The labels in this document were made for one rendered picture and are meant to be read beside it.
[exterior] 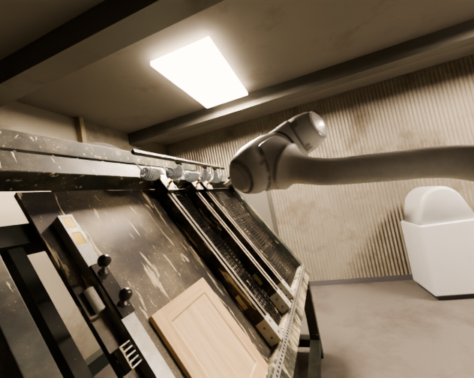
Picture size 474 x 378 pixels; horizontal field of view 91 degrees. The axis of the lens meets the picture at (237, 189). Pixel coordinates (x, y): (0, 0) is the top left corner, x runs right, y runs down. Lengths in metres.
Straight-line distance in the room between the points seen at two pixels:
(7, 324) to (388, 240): 4.30
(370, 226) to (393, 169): 3.85
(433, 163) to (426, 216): 3.24
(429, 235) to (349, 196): 1.17
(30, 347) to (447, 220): 3.84
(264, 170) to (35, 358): 0.65
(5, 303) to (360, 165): 0.83
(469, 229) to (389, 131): 1.68
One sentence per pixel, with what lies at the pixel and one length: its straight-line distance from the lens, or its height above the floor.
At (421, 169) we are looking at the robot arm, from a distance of 0.54.
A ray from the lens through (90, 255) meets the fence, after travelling 0.96.
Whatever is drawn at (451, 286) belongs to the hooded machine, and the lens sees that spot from 4.00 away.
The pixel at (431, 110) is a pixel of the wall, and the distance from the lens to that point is 4.69.
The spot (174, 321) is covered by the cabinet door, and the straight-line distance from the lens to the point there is 1.03.
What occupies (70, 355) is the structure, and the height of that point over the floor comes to 1.31.
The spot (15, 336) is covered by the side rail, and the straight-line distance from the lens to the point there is 0.78.
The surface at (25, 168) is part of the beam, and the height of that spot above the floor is 1.88.
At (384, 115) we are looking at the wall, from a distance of 4.50.
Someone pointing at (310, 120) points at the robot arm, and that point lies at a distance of 0.60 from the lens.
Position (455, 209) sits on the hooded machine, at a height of 1.07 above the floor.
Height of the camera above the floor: 1.64
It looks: 3 degrees up
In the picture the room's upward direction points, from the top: 11 degrees counter-clockwise
